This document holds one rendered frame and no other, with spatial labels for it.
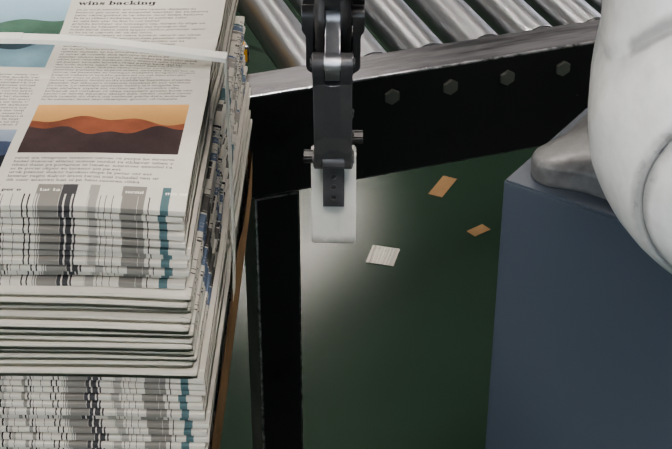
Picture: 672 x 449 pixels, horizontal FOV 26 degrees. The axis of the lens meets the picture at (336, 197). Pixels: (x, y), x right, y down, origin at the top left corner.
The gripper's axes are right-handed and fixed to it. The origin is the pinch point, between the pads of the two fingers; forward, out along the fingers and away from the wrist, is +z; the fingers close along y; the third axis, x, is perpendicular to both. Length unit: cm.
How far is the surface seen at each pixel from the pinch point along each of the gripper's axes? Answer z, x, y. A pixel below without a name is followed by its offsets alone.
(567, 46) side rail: 16, 24, -56
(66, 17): -9.7, -18.3, -6.9
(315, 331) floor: 96, -5, -111
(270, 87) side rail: 16.2, -7.1, -46.2
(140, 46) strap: -10.6, -12.4, -0.8
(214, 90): -6.7, -8.0, -2.3
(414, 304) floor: 96, 12, -119
